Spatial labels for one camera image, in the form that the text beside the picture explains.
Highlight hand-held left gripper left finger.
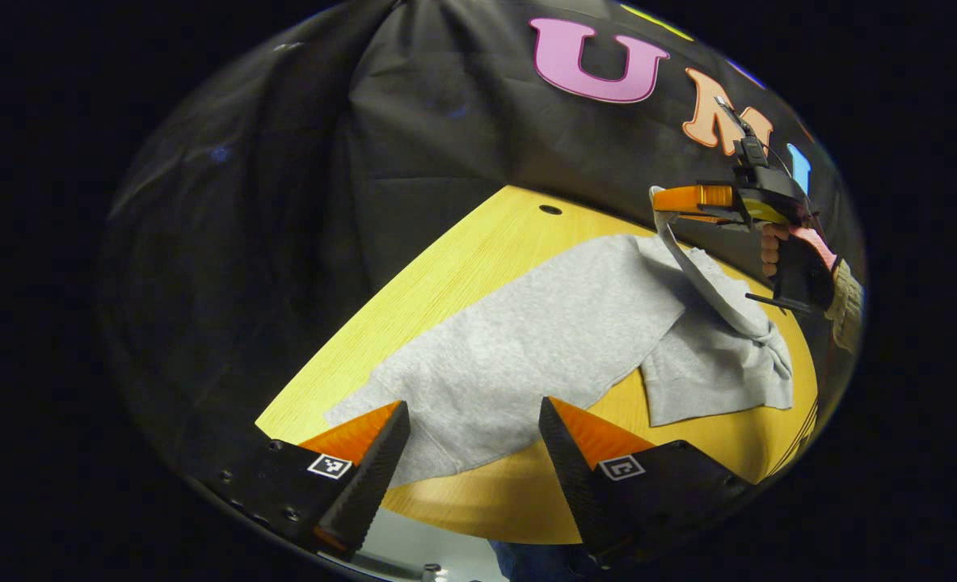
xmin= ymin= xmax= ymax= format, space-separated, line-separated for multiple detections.
xmin=204 ymin=400 xmax=411 ymax=560

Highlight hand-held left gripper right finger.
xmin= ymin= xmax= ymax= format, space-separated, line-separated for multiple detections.
xmin=538 ymin=396 xmax=758 ymax=568

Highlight grey zip-neck sweatshirt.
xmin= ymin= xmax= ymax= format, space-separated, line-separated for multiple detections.
xmin=323 ymin=186 xmax=795 ymax=490

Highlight person's blue trousers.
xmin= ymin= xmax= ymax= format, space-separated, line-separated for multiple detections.
xmin=488 ymin=540 xmax=609 ymax=582

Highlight black backdrop cloth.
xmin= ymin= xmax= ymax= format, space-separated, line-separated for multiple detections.
xmin=99 ymin=0 xmax=867 ymax=478

